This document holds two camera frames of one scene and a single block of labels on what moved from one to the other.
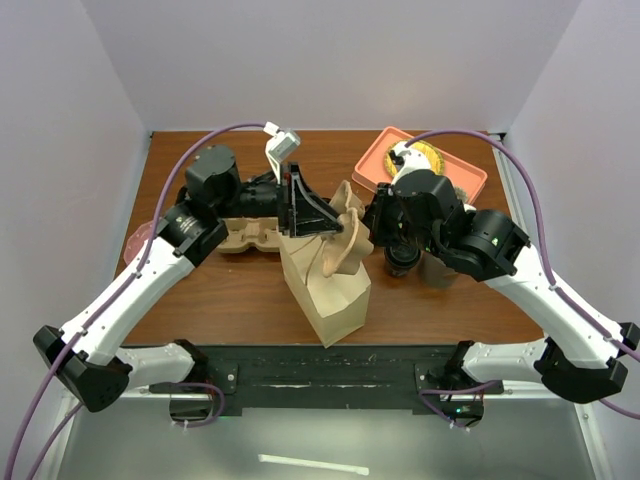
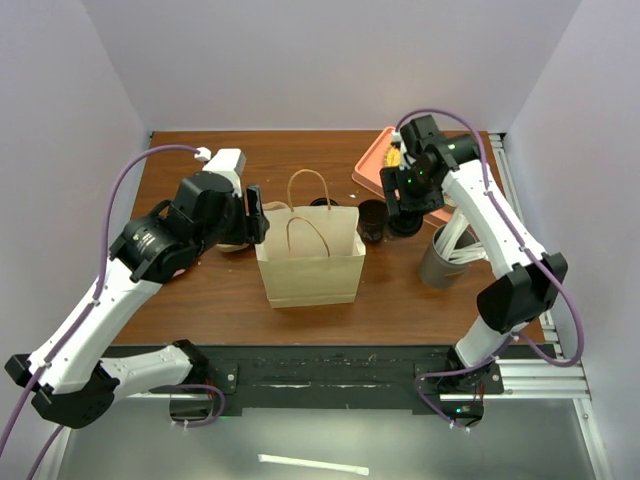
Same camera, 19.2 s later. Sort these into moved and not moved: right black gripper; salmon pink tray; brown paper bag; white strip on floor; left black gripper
Moved: brown paper bag; right black gripper; left black gripper
Not moved: salmon pink tray; white strip on floor
